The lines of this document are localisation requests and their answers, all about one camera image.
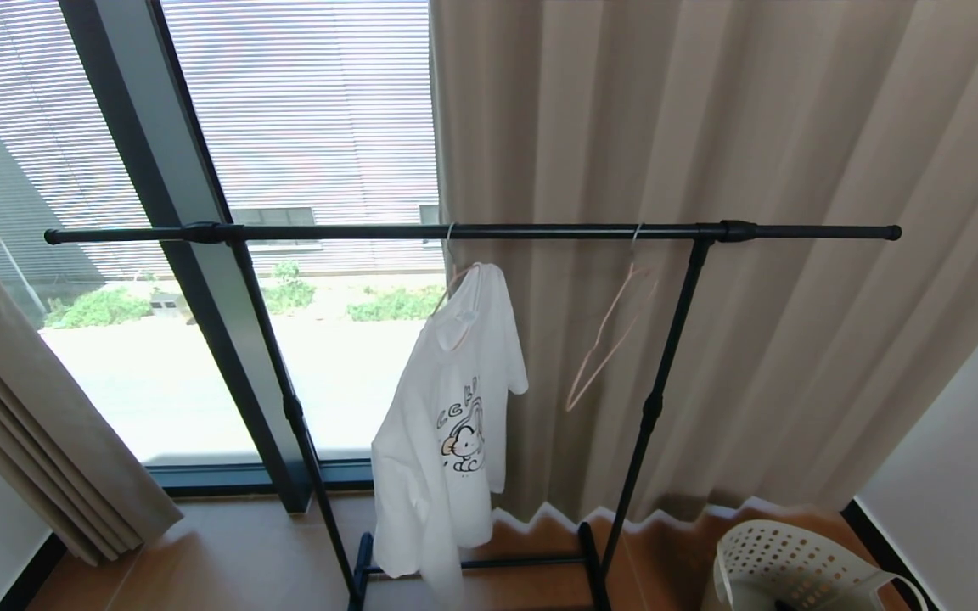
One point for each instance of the pink clothes hanger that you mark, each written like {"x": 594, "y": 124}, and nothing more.
{"x": 448, "y": 246}
{"x": 604, "y": 339}

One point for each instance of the white printed t-shirt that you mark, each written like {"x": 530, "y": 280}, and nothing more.
{"x": 438, "y": 475}

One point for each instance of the black clothes rack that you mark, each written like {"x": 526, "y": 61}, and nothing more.
{"x": 540, "y": 230}

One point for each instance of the white laundry basket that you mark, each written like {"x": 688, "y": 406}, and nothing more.
{"x": 795, "y": 560}

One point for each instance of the window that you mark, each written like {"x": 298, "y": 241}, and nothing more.
{"x": 311, "y": 102}

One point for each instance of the beige curtain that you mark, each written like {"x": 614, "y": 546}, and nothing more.
{"x": 710, "y": 127}
{"x": 30, "y": 441}

